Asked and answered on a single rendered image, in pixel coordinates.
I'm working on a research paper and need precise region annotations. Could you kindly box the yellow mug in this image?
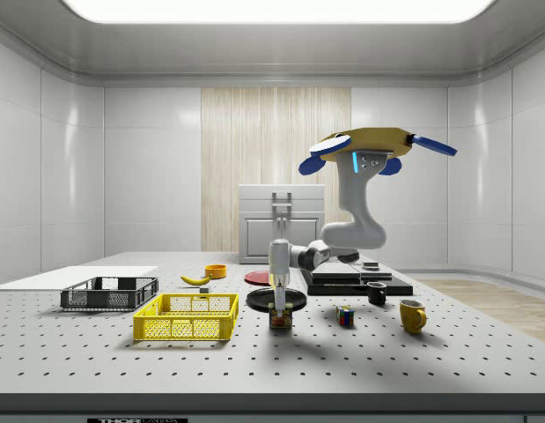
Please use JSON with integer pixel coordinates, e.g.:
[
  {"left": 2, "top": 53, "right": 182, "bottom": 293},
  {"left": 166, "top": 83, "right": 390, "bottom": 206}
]
[{"left": 399, "top": 299, "right": 429, "bottom": 334}]

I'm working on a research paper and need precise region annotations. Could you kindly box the black stove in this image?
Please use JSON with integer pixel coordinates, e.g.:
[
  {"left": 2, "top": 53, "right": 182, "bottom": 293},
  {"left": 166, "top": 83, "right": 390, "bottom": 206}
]
[{"left": 298, "top": 259, "right": 415, "bottom": 297}]

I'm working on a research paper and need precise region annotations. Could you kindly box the drone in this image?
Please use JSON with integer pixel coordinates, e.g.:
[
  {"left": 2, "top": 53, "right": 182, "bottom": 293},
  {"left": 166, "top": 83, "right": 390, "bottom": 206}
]
[{"left": 298, "top": 127, "right": 459, "bottom": 177}]

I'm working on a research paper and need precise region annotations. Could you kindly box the white board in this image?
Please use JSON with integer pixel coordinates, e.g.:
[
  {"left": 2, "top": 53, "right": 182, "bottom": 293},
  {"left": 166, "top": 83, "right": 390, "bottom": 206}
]
[{"left": 0, "top": 265, "right": 159, "bottom": 291}]

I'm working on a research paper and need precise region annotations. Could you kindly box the white cabinet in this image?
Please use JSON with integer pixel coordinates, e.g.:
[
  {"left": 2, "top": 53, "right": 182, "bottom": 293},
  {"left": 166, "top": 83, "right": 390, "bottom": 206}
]
[{"left": 238, "top": 183, "right": 327, "bottom": 265}]

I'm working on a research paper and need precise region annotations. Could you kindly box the black mug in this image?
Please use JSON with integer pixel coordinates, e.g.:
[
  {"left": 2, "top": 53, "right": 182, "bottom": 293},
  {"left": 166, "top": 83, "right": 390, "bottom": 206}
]
[{"left": 366, "top": 281, "right": 388, "bottom": 307}]

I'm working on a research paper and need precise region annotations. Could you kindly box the puzzle cube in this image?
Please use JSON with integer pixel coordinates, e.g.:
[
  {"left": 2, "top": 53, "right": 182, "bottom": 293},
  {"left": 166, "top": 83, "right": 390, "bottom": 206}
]
[{"left": 335, "top": 305, "right": 356, "bottom": 328}]

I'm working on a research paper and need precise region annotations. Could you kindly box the dark grey basket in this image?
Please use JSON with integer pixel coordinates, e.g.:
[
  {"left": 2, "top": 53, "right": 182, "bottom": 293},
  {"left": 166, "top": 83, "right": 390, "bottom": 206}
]
[{"left": 60, "top": 276, "right": 160, "bottom": 313}]

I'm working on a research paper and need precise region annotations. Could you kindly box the black plate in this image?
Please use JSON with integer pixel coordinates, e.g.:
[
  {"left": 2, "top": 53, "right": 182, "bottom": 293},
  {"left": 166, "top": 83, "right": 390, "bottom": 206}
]
[{"left": 246, "top": 287, "right": 308, "bottom": 312}]

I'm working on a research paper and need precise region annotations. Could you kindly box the yellow basket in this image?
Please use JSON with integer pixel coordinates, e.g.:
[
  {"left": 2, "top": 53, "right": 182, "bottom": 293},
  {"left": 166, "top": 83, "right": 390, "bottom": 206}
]
[{"left": 132, "top": 293, "right": 240, "bottom": 343}]

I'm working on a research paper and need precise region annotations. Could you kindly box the banana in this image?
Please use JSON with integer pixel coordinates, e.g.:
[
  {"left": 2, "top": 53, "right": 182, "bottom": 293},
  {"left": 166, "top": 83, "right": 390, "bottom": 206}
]
[{"left": 180, "top": 273, "right": 214, "bottom": 287}]

